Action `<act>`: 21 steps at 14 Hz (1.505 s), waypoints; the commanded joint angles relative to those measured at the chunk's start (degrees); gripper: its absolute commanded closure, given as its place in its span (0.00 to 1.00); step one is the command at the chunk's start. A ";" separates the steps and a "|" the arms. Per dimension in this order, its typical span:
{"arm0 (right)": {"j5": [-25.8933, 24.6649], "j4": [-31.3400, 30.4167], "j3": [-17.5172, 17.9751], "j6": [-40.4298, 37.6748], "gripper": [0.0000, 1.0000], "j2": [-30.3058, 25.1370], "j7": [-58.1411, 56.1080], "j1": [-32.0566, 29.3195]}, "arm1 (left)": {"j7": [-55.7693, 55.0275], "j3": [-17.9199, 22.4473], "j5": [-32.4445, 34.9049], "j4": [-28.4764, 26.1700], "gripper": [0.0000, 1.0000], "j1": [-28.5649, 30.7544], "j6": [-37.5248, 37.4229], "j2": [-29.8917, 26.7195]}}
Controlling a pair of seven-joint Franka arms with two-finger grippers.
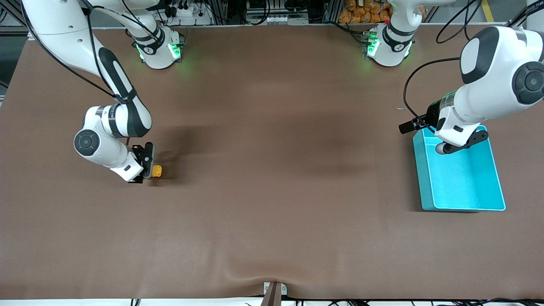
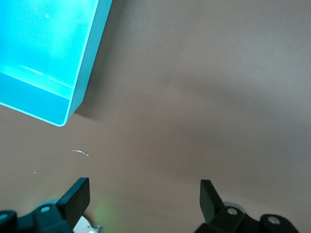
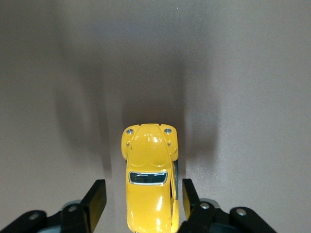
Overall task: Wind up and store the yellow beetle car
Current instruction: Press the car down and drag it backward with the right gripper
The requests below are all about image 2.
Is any brown table mat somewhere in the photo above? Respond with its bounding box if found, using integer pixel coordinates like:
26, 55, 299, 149
0, 0, 311, 233

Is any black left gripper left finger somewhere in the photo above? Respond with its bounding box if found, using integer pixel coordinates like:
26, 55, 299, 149
0, 177, 90, 233

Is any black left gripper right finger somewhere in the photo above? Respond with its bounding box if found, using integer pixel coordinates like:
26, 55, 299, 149
194, 179, 298, 233

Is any teal plastic bin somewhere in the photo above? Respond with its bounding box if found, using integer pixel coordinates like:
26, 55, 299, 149
0, 0, 113, 127

